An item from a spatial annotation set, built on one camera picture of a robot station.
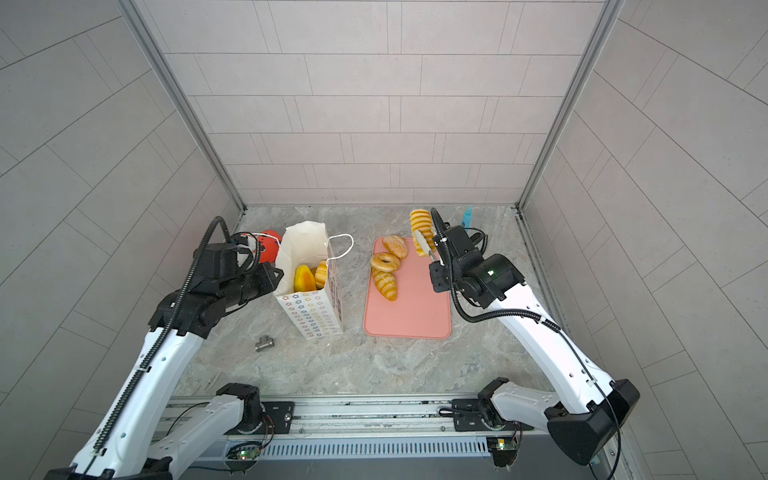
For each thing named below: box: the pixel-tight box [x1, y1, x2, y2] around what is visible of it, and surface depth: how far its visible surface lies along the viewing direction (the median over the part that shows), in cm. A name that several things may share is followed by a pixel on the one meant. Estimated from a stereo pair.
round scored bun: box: [382, 235, 408, 259], surface depth 101 cm
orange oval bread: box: [294, 264, 317, 292], surface depth 83 cm
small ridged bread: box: [372, 268, 397, 302], surface depth 93 cm
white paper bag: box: [274, 221, 343, 340], surface depth 79 cm
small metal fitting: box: [254, 335, 275, 352], surface depth 82 cm
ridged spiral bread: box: [410, 209, 436, 257], surface depth 82 cm
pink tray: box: [364, 237, 452, 339], surface depth 91 cm
